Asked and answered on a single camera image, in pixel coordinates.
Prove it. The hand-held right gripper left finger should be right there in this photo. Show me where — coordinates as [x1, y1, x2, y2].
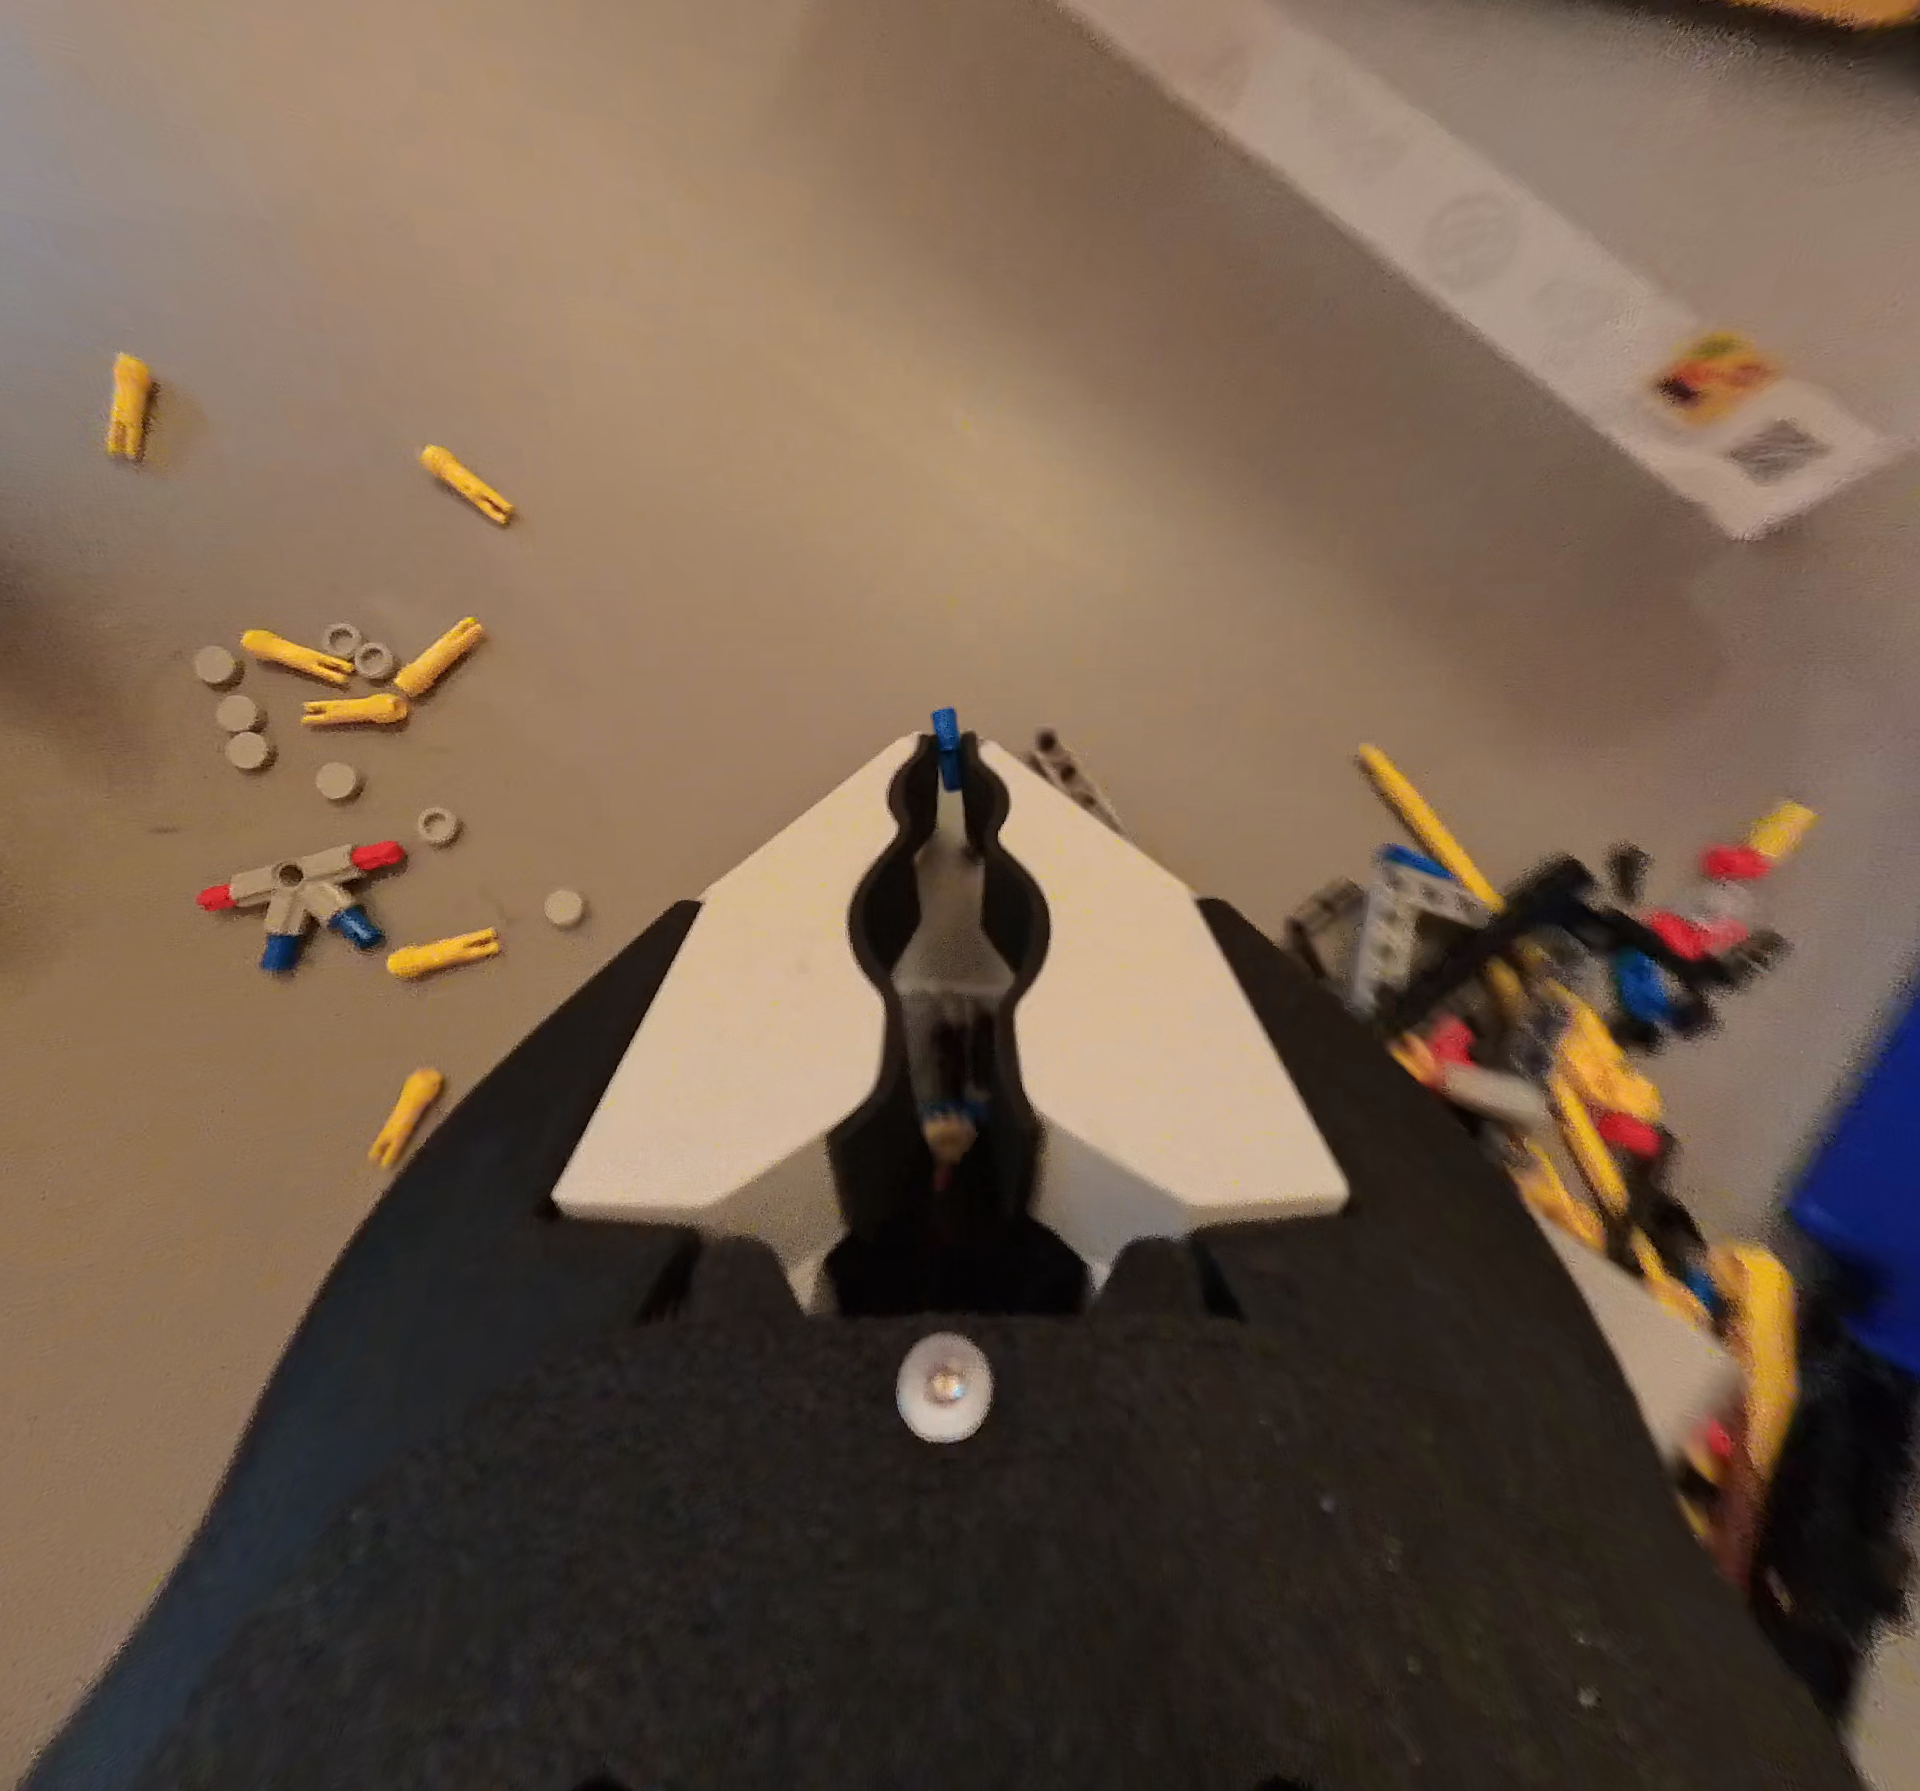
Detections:
[551, 733, 924, 1315]

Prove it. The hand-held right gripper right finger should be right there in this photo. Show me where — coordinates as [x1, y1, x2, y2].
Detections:
[974, 737, 1352, 1311]

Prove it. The grey toy angle connector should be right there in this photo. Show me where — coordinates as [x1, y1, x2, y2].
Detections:
[194, 839, 407, 974]

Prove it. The grey desk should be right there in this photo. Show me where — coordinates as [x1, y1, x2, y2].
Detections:
[0, 0, 1920, 1749]

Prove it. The long dark grey beam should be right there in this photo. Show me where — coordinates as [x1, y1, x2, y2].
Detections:
[1031, 729, 1121, 832]

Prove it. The pile of toy bricks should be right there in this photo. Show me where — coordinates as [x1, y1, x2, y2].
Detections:
[1291, 740, 1824, 1600]

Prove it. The blue storage bin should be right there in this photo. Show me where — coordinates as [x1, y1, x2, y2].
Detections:
[1787, 981, 1920, 1374]

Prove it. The white instruction booklet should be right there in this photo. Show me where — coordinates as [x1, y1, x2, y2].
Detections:
[914, 0, 1920, 541]

